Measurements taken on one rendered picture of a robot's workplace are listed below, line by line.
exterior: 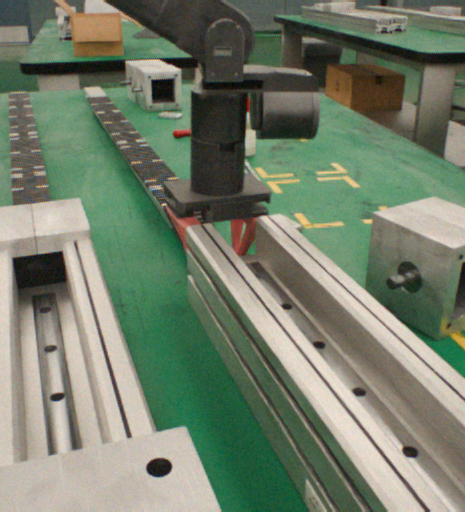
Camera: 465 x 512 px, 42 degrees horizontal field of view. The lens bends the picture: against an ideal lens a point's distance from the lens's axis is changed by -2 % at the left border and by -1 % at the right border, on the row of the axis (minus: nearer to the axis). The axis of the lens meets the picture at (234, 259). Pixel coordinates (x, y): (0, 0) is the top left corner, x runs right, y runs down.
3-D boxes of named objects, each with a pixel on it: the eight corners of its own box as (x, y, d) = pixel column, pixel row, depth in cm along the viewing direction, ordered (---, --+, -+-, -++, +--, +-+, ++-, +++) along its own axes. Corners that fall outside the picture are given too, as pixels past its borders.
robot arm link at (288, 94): (197, 13, 61) (206, 19, 54) (308, 15, 63) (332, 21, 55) (197, 128, 66) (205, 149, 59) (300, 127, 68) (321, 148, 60)
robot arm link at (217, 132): (188, 72, 62) (192, 84, 57) (255, 73, 63) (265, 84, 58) (188, 138, 65) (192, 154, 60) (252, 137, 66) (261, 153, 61)
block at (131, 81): (118, 97, 164) (116, 61, 160) (159, 94, 167) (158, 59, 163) (125, 104, 155) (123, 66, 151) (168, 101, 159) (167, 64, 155)
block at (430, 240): (346, 303, 62) (354, 216, 58) (422, 276, 68) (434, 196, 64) (419, 349, 55) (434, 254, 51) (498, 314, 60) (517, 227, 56)
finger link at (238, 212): (266, 275, 69) (271, 197, 64) (206, 286, 66) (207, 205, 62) (243, 249, 74) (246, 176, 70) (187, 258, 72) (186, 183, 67)
